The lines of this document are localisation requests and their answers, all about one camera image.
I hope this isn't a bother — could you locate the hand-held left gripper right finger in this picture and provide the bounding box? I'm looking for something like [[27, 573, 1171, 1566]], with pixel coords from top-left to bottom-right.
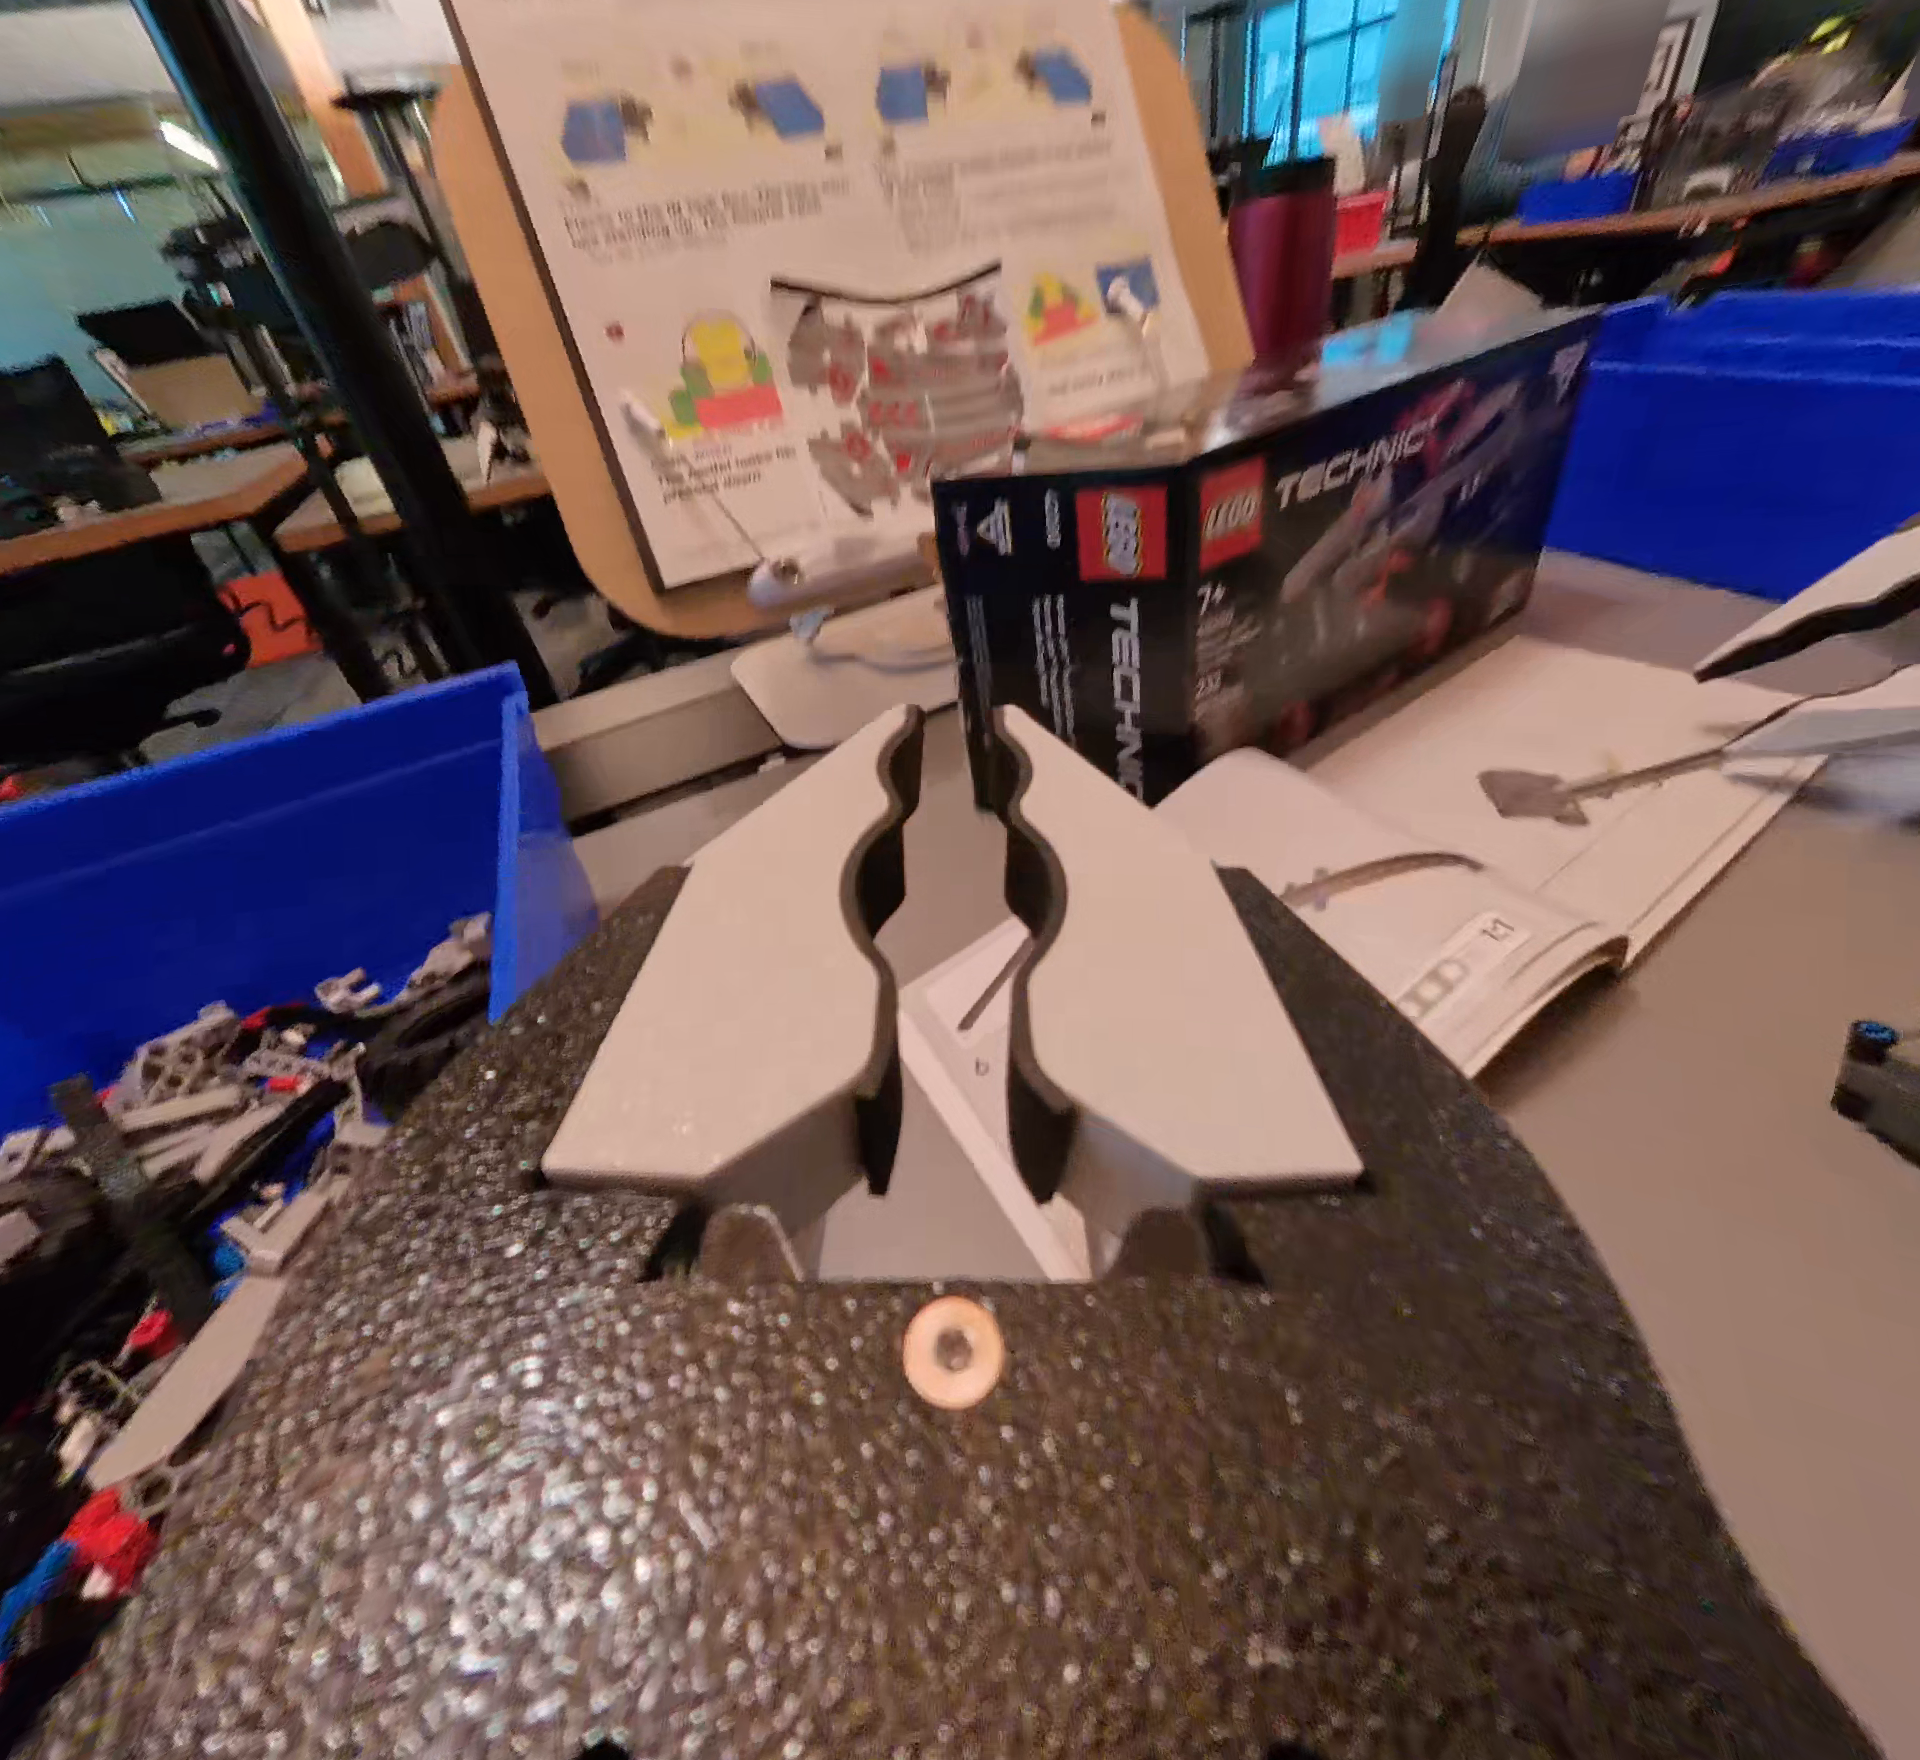
[[997, 701, 1368, 1265]]

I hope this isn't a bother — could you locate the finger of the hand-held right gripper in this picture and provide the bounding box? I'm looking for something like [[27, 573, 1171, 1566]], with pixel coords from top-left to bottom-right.
[[1721, 677, 1920, 766], [1695, 522, 1920, 686]]

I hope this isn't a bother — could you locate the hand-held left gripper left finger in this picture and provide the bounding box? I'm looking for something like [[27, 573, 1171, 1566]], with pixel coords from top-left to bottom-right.
[[537, 701, 928, 1249]]

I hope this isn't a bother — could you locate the white instruction booklet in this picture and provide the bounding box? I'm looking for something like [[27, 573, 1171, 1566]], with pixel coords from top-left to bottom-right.
[[892, 627, 1839, 1280]]

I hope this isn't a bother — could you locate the grey toy brick assembly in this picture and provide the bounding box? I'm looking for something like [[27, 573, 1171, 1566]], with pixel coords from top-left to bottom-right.
[[1831, 1017, 1920, 1165]]

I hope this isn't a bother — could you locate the blue plastic bin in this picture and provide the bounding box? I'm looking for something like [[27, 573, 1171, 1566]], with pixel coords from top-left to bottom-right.
[[0, 664, 603, 1719], [1542, 288, 1920, 609]]

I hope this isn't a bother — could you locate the long background table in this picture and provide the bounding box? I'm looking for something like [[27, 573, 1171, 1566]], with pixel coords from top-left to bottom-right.
[[1336, 148, 1920, 284]]

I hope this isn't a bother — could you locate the black toy set box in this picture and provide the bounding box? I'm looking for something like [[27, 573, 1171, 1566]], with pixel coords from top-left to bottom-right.
[[929, 303, 1609, 810]]

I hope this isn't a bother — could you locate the pile of toy brick parts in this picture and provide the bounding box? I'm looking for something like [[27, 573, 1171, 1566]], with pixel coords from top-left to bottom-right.
[[0, 911, 498, 1702]]

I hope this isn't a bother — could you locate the orange object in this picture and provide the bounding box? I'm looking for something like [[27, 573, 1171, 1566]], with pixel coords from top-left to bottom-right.
[[226, 577, 324, 669]]

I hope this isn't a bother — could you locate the maroon tumbler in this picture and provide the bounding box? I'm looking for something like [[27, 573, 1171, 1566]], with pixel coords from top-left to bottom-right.
[[1226, 155, 1341, 394]]

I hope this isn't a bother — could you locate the black office chair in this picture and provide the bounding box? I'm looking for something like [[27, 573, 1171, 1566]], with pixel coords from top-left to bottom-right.
[[0, 356, 254, 777]]

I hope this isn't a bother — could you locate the wooden background table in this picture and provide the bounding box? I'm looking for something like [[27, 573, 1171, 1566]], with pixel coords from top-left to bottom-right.
[[0, 432, 558, 584]]

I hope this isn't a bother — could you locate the window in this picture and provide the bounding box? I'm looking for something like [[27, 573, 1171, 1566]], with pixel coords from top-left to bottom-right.
[[1245, 0, 1474, 149]]

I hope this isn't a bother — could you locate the wooden board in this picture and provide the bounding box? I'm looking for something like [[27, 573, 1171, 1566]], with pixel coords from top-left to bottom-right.
[[427, 0, 1255, 645]]

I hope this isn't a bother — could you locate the white instruction poster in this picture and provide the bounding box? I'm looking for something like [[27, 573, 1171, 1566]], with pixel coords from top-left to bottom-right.
[[383, 0, 1213, 593]]

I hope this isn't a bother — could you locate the black pole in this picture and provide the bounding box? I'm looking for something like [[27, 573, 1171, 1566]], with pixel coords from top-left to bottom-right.
[[53, 0, 561, 704]]

